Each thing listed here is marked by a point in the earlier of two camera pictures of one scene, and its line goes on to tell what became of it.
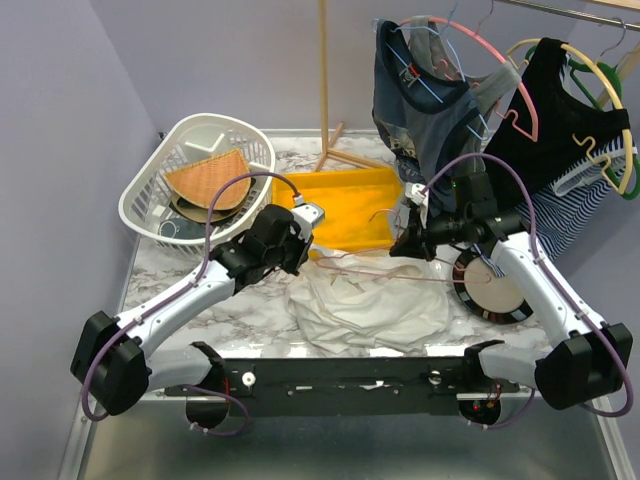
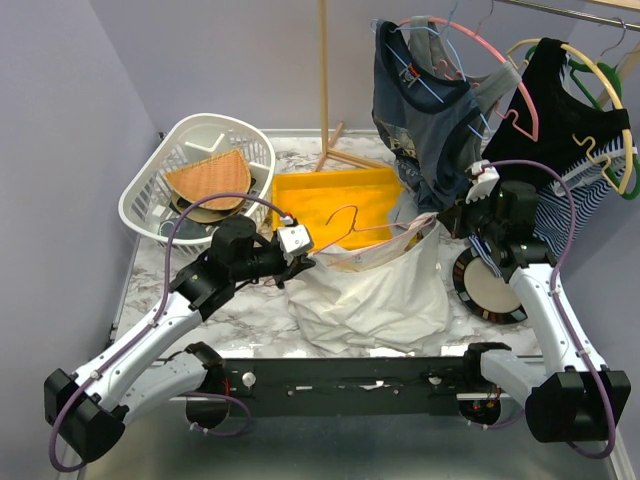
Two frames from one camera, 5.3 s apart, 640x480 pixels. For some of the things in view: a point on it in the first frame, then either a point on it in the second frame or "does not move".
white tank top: (369, 302) does not move
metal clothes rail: (591, 17) does not move
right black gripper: (416, 241) → (459, 213)
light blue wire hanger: (483, 137) does not move
